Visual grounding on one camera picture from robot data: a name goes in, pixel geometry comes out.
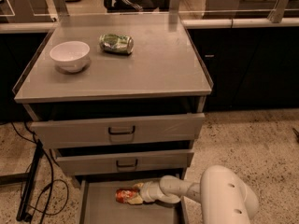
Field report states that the right metal post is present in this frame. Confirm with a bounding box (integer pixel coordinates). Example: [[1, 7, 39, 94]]
[[267, 0, 289, 23]]

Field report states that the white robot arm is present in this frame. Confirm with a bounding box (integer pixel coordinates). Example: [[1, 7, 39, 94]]
[[121, 165, 259, 224]]

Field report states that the red coke can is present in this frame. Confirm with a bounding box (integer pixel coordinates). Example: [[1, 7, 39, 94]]
[[115, 189, 138, 203]]

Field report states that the white bowl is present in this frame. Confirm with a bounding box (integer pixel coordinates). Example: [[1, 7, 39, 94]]
[[50, 41, 90, 73]]

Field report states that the bottom grey drawer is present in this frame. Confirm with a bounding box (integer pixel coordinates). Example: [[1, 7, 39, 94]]
[[76, 175, 189, 224]]

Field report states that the black top drawer handle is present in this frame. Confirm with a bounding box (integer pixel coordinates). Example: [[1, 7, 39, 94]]
[[107, 125, 135, 135]]

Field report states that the green soda can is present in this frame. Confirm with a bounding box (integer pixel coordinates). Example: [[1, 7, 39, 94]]
[[99, 34, 134, 55]]

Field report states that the top grey drawer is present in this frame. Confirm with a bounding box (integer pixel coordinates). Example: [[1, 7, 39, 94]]
[[32, 113, 205, 148]]

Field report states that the grey drawer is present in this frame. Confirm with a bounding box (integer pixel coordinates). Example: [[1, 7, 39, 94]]
[[76, 175, 189, 224], [57, 149, 193, 175], [32, 113, 205, 148]]

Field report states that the middle metal post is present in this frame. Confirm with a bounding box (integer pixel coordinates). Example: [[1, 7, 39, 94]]
[[168, 0, 180, 23]]

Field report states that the clear acrylic barrier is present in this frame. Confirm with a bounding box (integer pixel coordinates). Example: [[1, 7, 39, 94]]
[[1, 0, 279, 22]]

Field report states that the left metal post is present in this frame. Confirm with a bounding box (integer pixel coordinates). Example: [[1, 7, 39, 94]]
[[53, 0, 69, 17]]

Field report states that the black middle drawer handle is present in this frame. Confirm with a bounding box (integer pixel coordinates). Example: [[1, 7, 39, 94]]
[[116, 159, 138, 169]]

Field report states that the middle grey drawer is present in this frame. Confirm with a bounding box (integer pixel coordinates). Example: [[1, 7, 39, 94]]
[[57, 149, 193, 175]]

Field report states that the black drawer handle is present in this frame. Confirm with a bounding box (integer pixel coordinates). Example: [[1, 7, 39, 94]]
[[116, 159, 138, 169], [107, 125, 135, 135]]

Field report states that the grey drawer cabinet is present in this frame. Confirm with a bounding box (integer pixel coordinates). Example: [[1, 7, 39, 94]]
[[14, 14, 212, 179]]

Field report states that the metal post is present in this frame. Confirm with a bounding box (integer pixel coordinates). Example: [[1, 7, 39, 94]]
[[53, 0, 69, 17], [168, 0, 180, 23], [267, 0, 289, 23]]

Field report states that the grey background desk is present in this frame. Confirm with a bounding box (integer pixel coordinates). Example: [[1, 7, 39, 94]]
[[204, 0, 277, 19]]

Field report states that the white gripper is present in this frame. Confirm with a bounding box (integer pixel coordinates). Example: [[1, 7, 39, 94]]
[[128, 181, 164, 205]]

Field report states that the black floor cable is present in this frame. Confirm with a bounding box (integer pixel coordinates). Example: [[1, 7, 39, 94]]
[[10, 121, 70, 224]]

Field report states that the black floor bar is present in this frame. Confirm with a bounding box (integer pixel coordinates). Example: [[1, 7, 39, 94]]
[[16, 141, 43, 221]]

